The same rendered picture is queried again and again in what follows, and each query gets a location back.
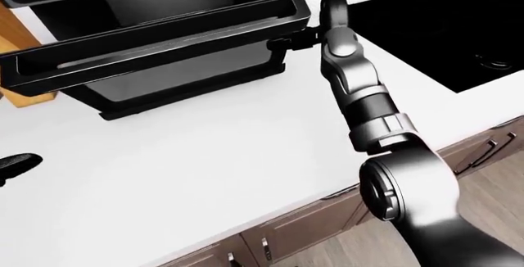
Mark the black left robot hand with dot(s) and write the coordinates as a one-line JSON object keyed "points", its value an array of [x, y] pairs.
{"points": [[18, 164]]}

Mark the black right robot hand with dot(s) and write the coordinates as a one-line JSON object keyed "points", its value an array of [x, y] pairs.
{"points": [[333, 6]]}

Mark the black glass toaster oven door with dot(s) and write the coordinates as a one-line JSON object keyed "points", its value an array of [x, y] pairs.
{"points": [[172, 61]]}

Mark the black countertop sink basin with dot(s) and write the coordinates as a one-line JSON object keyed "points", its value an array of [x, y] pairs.
{"points": [[442, 24]]}

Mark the wooden block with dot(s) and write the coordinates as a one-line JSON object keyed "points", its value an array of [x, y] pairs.
{"points": [[20, 52]]}

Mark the sink drain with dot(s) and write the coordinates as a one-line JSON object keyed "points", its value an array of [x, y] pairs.
{"points": [[496, 61]]}

